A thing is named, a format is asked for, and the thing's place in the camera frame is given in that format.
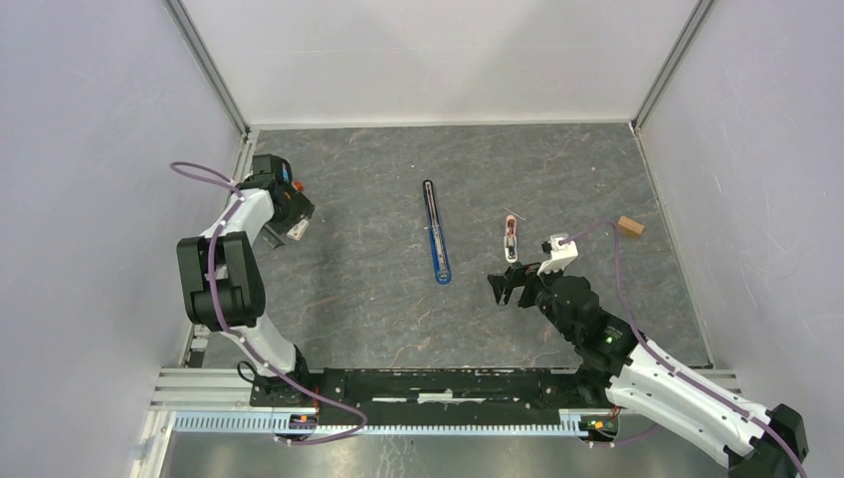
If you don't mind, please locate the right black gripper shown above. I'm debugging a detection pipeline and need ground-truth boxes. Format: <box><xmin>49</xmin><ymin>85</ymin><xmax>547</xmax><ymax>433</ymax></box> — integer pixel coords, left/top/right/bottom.
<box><xmin>487</xmin><ymin>257</ymin><xmax>575</xmax><ymax>342</ymax></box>

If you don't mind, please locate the blue stapler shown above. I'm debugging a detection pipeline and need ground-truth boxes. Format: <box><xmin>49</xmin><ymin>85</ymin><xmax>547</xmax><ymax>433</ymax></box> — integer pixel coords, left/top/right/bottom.
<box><xmin>422</xmin><ymin>179</ymin><xmax>452</xmax><ymax>285</ymax></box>

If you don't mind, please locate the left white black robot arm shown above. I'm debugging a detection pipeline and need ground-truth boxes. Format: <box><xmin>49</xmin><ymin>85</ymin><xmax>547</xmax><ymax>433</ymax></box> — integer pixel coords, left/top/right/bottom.
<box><xmin>170</xmin><ymin>154</ymin><xmax>315</xmax><ymax>406</ymax></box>

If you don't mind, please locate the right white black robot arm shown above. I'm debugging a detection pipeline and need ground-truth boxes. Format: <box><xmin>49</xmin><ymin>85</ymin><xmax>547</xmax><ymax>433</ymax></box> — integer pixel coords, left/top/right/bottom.
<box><xmin>487</xmin><ymin>263</ymin><xmax>809</xmax><ymax>477</ymax></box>

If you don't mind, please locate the small wooden block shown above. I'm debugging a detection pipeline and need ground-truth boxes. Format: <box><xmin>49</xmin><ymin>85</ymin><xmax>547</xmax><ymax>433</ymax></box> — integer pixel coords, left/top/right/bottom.
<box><xmin>616</xmin><ymin>216</ymin><xmax>645</xmax><ymax>238</ymax></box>

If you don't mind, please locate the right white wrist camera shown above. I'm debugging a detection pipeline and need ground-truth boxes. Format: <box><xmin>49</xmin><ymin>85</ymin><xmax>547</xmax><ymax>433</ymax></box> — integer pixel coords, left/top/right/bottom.
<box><xmin>537</xmin><ymin>233</ymin><xmax>579</xmax><ymax>275</ymax></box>

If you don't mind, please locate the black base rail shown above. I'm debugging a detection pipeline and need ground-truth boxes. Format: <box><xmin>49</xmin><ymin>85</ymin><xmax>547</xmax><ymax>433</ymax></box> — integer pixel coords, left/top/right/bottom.
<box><xmin>236</xmin><ymin>360</ymin><xmax>619</xmax><ymax>431</ymax></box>

